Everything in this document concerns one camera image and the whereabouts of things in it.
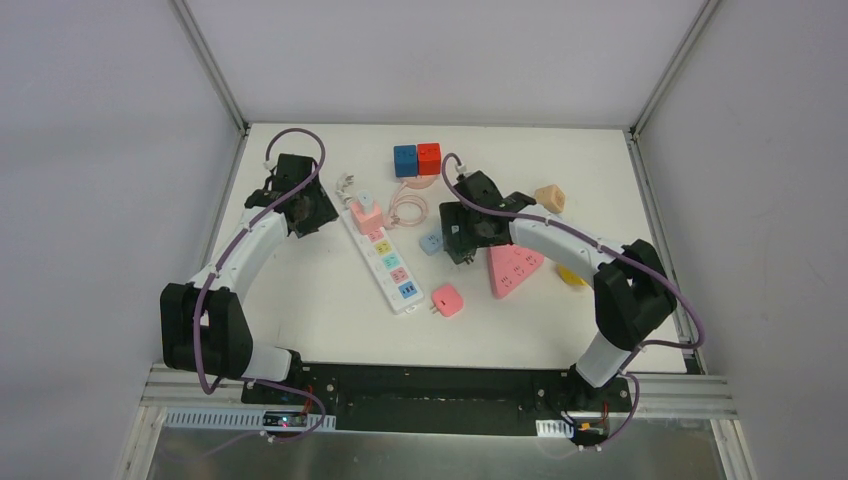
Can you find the pink triangular power strip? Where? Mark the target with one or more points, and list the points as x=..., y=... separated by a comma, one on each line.
x=509, y=266

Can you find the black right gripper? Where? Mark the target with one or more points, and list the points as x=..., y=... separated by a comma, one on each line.
x=457, y=234

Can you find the blue cube socket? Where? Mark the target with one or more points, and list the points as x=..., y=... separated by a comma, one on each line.
x=405, y=161

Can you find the yellow cube socket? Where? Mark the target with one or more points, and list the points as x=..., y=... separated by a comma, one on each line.
x=569, y=277

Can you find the red cube socket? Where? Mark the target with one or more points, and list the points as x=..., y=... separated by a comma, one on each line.
x=429, y=159

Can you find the pink cube socket adapter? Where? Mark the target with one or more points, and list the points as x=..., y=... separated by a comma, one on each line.
x=367, y=221

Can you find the pink plug adapter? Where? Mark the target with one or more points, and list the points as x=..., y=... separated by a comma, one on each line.
x=446, y=301

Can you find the white USB charger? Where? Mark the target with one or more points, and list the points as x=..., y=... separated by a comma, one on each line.
x=365, y=201

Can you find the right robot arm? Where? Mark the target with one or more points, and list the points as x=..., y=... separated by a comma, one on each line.
x=632, y=294

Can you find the pink round socket base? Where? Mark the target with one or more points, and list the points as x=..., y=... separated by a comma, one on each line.
x=420, y=182

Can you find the white power strip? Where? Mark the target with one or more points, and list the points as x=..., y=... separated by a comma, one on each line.
x=387, y=266

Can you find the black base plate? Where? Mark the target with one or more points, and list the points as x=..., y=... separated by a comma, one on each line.
x=463, y=401

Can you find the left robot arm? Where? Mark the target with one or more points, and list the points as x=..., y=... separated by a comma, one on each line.
x=204, y=328

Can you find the tan cube socket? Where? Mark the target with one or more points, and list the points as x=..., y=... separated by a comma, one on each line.
x=551, y=197

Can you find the aluminium frame rail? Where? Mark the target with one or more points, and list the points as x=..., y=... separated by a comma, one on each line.
x=169, y=387

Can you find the light blue power strip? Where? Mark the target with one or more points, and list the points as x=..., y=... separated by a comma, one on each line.
x=432, y=243

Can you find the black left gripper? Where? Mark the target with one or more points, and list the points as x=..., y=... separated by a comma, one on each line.
x=313, y=212

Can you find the dark green cube adapter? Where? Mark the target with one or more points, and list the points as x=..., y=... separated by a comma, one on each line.
x=458, y=245

